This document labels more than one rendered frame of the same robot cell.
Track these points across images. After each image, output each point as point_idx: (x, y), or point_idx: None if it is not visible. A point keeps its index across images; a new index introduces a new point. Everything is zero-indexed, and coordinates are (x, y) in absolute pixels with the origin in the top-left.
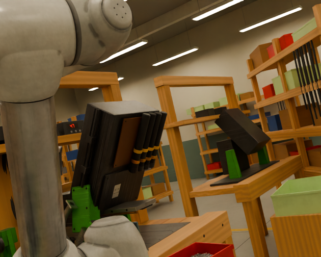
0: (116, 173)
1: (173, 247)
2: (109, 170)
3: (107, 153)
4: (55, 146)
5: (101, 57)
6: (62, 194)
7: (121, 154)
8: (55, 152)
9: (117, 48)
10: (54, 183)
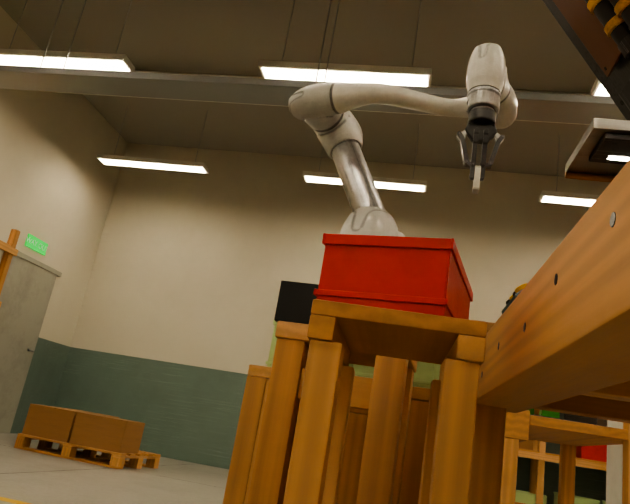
0: (629, 80)
1: (545, 263)
2: (618, 83)
3: (586, 58)
4: (340, 174)
5: (316, 116)
6: (354, 199)
7: (593, 40)
8: (341, 177)
9: (301, 115)
10: (346, 195)
